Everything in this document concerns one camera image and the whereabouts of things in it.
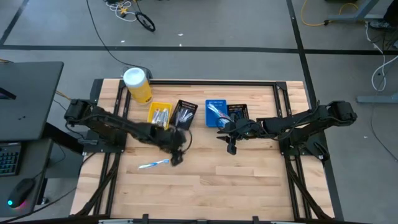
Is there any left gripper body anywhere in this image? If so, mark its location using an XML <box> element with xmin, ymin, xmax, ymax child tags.
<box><xmin>152</xmin><ymin>124</ymin><xmax>187</xmax><ymax>153</ymax></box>

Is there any grey desk leg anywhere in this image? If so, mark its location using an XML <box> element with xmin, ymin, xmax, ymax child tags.
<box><xmin>323</xmin><ymin>0</ymin><xmax>384</xmax><ymax>26</ymax></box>

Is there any long black floor cable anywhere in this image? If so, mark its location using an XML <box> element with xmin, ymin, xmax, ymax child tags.
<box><xmin>85</xmin><ymin>0</ymin><xmax>150</xmax><ymax>72</ymax></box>

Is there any thin black floor cable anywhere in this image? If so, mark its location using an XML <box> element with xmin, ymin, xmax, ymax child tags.
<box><xmin>369</xmin><ymin>105</ymin><xmax>398</xmax><ymax>162</ymax></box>

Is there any yellow white wipes canister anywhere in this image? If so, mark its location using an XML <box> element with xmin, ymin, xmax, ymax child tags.
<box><xmin>123</xmin><ymin>67</ymin><xmax>154</xmax><ymax>105</ymax></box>

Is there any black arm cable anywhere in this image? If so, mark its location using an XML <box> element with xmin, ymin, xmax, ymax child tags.
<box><xmin>184</xmin><ymin>128</ymin><xmax>193</xmax><ymax>154</ymax></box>

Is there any yellow floor cable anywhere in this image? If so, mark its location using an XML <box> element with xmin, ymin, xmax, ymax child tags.
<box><xmin>300</xmin><ymin>0</ymin><xmax>359</xmax><ymax>27</ymax></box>

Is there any black keyboard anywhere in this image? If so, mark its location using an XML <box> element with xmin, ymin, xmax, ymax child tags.
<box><xmin>0</xmin><ymin>142</ymin><xmax>22</xmax><ymax>177</ymax></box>

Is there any black plastic basket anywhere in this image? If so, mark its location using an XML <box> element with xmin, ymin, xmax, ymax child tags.
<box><xmin>169</xmin><ymin>99</ymin><xmax>199</xmax><ymax>131</ymax></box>
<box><xmin>226</xmin><ymin>103</ymin><xmax>249</xmax><ymax>124</ymax></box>

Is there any black aluminium table frame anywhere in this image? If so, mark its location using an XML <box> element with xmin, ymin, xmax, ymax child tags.
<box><xmin>70</xmin><ymin>77</ymin><xmax>346</xmax><ymax>224</ymax></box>

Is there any red white toothbrush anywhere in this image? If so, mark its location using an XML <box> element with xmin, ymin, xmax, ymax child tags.
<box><xmin>207</xmin><ymin>103</ymin><xmax>230</xmax><ymax>121</ymax></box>

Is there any dark grey tabletop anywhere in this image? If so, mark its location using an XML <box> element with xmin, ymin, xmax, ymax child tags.
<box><xmin>0</xmin><ymin>61</ymin><xmax>65</xmax><ymax>142</ymax></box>

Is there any black computer mouse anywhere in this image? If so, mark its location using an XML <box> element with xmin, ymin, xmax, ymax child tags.
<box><xmin>6</xmin><ymin>177</ymin><xmax>35</xmax><ymax>208</ymax></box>

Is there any white floor cable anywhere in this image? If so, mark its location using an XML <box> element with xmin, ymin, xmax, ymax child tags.
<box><xmin>365</xmin><ymin>23</ymin><xmax>398</xmax><ymax>93</ymax></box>

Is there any blue plastic basket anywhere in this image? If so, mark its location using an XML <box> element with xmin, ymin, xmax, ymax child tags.
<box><xmin>205</xmin><ymin>99</ymin><xmax>228</xmax><ymax>128</ymax></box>

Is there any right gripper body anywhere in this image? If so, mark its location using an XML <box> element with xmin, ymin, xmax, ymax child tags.
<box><xmin>224</xmin><ymin>118</ymin><xmax>261</xmax><ymax>139</ymax></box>

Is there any black desk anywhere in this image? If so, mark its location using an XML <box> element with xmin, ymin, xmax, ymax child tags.
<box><xmin>0</xmin><ymin>138</ymin><xmax>54</xmax><ymax>218</ymax></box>

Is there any coiled black cable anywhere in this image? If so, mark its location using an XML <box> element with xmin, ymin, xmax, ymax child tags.
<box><xmin>135</xmin><ymin>11</ymin><xmax>156</xmax><ymax>32</ymax></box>

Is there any grey desk foot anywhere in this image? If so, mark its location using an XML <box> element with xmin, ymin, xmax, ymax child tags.
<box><xmin>356</xmin><ymin>93</ymin><xmax>398</xmax><ymax>105</ymax></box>

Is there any white cable bundle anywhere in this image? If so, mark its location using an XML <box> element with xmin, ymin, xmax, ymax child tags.
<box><xmin>104</xmin><ymin>0</ymin><xmax>138</xmax><ymax>22</ymax></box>

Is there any yellow plastic basket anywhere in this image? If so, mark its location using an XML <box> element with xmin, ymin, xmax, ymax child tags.
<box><xmin>146</xmin><ymin>101</ymin><xmax>174</xmax><ymax>130</ymax></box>

